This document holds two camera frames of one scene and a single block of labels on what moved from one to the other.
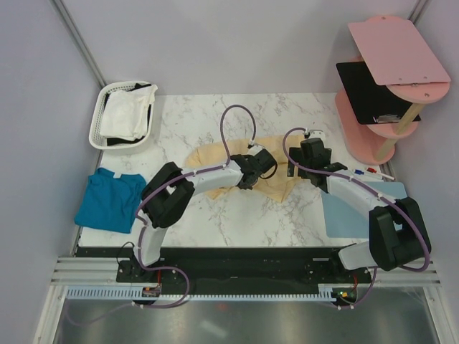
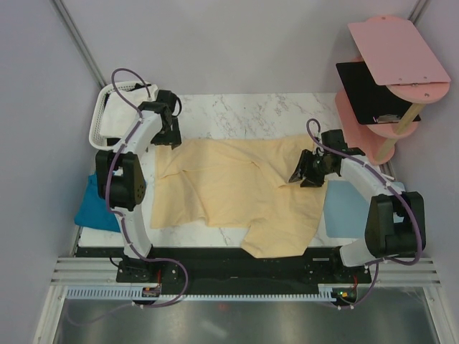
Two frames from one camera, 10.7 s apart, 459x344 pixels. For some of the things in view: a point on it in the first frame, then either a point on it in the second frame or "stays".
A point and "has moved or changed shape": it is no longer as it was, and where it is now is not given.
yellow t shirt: x=276 y=186 has moved or changed shape
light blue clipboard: x=344 y=219 stays
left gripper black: x=244 y=187 → x=173 y=137
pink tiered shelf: x=407 y=65 stays
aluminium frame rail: x=87 y=271 stays
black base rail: x=201 y=267 stays
